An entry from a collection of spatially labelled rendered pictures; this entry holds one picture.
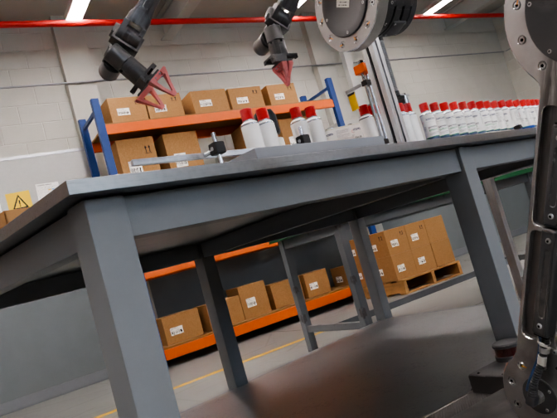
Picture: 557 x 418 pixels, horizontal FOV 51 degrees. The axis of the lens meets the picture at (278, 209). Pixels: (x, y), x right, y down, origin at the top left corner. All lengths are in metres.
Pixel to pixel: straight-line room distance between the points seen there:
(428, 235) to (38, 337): 3.90
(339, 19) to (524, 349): 0.73
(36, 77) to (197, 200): 5.61
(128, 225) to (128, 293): 0.09
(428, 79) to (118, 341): 8.61
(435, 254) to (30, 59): 4.57
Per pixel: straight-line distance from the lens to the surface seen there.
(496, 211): 2.90
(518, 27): 0.96
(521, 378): 1.08
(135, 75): 1.65
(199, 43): 7.21
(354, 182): 1.17
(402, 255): 5.84
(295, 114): 1.75
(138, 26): 1.71
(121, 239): 0.82
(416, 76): 9.07
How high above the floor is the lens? 0.66
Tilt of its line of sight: 5 degrees up
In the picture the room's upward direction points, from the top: 16 degrees counter-clockwise
